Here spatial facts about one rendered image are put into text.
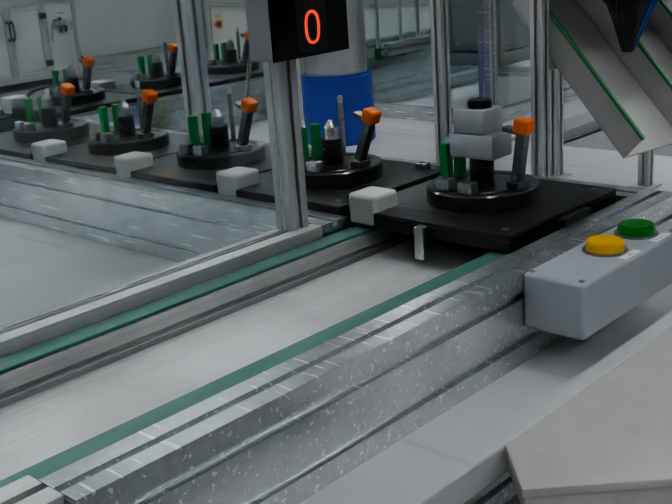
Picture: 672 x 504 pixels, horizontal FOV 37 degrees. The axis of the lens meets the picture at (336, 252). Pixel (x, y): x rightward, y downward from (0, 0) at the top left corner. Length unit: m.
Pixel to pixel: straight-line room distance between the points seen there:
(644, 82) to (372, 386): 0.79
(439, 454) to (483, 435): 0.05
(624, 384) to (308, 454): 0.35
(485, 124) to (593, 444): 0.46
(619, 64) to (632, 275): 0.51
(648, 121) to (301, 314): 0.63
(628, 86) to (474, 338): 0.62
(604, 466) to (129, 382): 0.43
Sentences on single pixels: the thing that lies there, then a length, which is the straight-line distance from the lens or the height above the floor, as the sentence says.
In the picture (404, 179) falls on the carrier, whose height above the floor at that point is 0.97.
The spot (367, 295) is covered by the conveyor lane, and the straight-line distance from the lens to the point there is 1.12.
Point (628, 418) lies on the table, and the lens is 0.97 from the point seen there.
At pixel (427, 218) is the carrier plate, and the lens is 1.20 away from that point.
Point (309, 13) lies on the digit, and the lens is 1.15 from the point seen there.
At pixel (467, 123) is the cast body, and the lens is 1.25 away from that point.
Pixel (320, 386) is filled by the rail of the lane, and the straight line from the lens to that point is 0.83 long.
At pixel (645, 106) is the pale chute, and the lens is 1.50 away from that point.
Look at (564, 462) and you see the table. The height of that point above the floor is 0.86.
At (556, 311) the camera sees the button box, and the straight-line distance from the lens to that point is 1.03.
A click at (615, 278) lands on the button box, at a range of 1.06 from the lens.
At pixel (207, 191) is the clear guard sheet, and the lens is 1.14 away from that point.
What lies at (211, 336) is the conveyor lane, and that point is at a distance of 1.04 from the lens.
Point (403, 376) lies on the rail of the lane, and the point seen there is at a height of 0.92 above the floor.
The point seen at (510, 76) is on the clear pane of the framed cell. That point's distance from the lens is 2.39.
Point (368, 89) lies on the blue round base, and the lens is 2.20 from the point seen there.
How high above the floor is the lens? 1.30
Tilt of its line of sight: 18 degrees down
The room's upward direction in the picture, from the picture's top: 4 degrees counter-clockwise
